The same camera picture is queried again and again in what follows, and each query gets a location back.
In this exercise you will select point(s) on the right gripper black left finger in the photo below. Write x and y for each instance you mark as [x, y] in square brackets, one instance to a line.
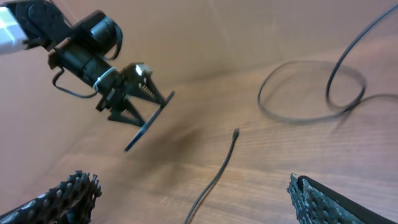
[71, 201]

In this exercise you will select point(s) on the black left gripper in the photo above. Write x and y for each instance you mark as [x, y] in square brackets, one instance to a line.
[115, 86]

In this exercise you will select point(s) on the black smartphone blue screen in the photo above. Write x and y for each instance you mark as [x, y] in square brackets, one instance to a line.
[148, 123]

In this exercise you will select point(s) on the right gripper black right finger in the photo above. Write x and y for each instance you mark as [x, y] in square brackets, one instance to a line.
[316, 203]

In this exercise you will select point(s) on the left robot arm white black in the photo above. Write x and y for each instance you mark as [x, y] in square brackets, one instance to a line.
[45, 26]

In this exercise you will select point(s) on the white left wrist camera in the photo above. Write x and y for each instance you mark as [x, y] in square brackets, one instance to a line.
[12, 34]

